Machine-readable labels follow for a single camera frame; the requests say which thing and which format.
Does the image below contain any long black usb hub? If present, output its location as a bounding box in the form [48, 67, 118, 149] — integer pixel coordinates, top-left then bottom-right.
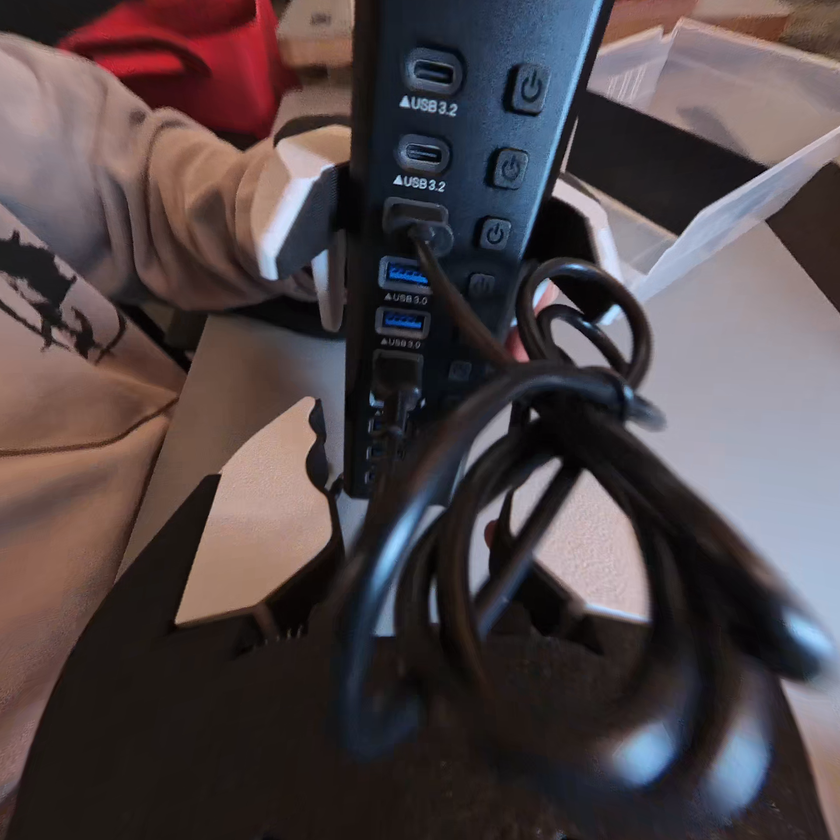
[343, 0, 614, 501]

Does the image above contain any person's left forearm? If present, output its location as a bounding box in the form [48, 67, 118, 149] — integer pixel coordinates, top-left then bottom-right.
[0, 33, 342, 315]

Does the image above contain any thin black usb cable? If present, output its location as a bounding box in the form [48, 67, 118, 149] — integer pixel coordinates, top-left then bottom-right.
[382, 199, 665, 434]

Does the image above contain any red bag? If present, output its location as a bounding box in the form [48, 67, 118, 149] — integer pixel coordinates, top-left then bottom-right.
[58, 0, 299, 142]

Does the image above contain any clear plastic bin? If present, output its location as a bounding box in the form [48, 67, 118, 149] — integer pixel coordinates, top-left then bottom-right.
[584, 18, 840, 326]

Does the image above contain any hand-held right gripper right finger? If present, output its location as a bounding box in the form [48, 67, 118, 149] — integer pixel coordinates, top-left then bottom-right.
[517, 471, 648, 618]

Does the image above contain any thick black usb cable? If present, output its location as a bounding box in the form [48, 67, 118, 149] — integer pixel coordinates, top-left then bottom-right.
[328, 351, 836, 815]

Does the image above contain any person in beige hoodie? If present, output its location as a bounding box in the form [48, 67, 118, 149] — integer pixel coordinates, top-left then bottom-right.
[0, 197, 198, 808]

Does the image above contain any cardboard box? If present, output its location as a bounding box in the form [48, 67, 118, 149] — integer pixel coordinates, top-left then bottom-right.
[613, 0, 795, 40]

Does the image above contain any person's left hand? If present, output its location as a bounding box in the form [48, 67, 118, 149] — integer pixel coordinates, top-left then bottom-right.
[507, 281, 551, 365]

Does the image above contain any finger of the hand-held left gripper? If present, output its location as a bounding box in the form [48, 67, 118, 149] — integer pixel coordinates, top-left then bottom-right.
[256, 125, 353, 332]
[537, 176, 622, 284]

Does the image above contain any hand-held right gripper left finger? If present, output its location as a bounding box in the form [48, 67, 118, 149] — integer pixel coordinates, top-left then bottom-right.
[174, 395, 347, 627]

